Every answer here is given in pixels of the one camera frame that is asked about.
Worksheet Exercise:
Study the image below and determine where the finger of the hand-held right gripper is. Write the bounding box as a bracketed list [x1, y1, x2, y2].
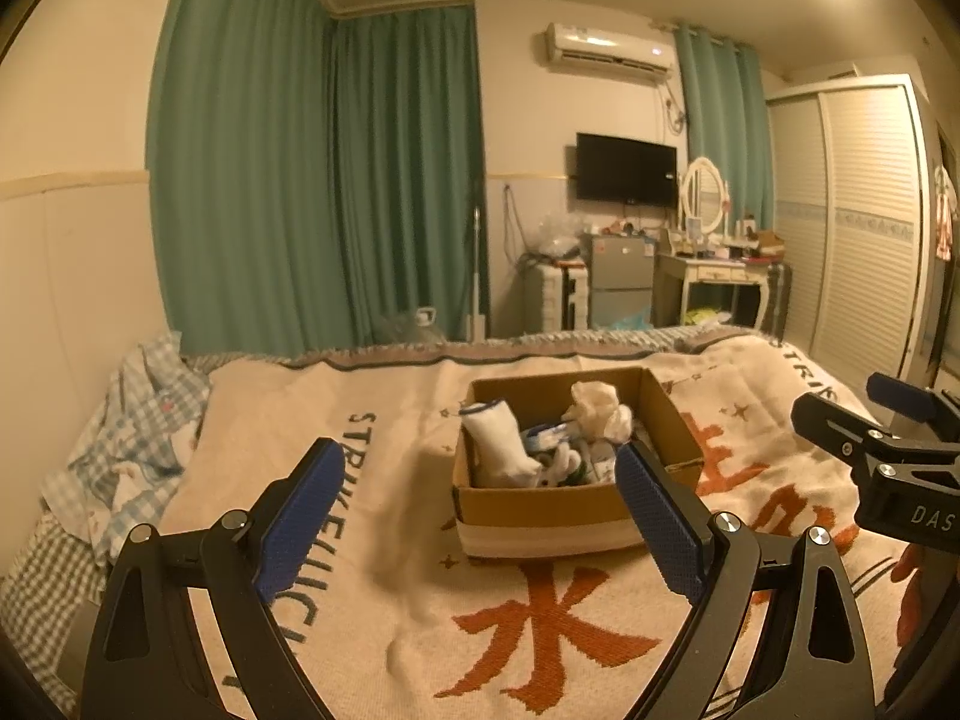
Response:
[791, 392, 895, 467]
[866, 373, 960, 451]

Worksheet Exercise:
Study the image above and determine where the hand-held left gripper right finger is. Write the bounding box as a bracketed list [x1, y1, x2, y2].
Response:
[613, 441, 878, 720]

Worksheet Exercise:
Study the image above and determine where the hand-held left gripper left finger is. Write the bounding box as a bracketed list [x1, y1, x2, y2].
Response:
[79, 437, 346, 720]

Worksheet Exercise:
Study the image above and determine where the white knitted item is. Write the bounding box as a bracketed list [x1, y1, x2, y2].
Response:
[538, 442, 587, 485]

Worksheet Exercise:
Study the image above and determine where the cardboard box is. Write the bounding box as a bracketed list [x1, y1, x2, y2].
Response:
[452, 367, 704, 557]

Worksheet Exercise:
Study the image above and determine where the blue cloud-print tissue packet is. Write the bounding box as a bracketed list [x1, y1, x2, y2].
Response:
[523, 424, 580, 452]

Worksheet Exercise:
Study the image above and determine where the white sock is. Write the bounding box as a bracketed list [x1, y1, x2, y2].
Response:
[460, 401, 542, 488]

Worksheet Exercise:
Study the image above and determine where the printed beige blanket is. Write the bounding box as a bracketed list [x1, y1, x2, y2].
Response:
[157, 334, 923, 720]

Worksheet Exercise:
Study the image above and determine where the dark plaid cloth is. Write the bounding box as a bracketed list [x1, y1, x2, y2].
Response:
[765, 262, 794, 338]

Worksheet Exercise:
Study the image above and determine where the white louvred wardrobe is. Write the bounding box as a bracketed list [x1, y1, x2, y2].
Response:
[765, 75, 942, 391]

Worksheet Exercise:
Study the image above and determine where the red and white hanging cloth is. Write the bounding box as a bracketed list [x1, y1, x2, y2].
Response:
[932, 165, 960, 263]

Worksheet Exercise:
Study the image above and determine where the blue plaid quilt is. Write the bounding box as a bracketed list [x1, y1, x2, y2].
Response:
[41, 331, 212, 563]

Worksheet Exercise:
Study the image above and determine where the white dressing table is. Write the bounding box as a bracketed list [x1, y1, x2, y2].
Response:
[654, 249, 773, 329]

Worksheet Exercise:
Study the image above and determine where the clear water jug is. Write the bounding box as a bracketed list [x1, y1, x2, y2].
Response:
[375, 306, 447, 346]

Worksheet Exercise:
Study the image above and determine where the grey box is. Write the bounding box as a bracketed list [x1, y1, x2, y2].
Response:
[60, 600, 106, 691]

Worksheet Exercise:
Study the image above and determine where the grey small fridge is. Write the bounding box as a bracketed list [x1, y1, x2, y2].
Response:
[581, 232, 657, 331]

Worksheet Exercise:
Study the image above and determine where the white ribbed suitcase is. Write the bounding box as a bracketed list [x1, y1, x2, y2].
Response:
[523, 259, 590, 332]

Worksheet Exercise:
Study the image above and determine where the white oval mirror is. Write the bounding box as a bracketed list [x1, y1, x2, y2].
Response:
[679, 157, 730, 235]

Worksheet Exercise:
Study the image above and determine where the green checked sheet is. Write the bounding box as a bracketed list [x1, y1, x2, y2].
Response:
[0, 517, 113, 683]

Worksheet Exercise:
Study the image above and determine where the white mop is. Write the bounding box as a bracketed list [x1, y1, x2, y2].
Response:
[465, 180, 490, 342]

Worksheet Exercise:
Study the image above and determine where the clear plastic bag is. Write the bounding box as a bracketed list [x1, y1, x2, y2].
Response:
[529, 212, 586, 260]

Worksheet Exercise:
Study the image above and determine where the narrow green curtain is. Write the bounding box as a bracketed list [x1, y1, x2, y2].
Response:
[673, 22, 777, 230]

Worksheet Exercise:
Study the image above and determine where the wide green curtain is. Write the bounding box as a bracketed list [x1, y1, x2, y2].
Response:
[146, 0, 488, 357]

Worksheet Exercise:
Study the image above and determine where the white air conditioner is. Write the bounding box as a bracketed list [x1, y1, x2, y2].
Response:
[544, 21, 674, 76]

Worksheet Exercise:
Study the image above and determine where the black wall television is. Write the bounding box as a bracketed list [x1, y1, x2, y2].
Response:
[575, 133, 678, 207]

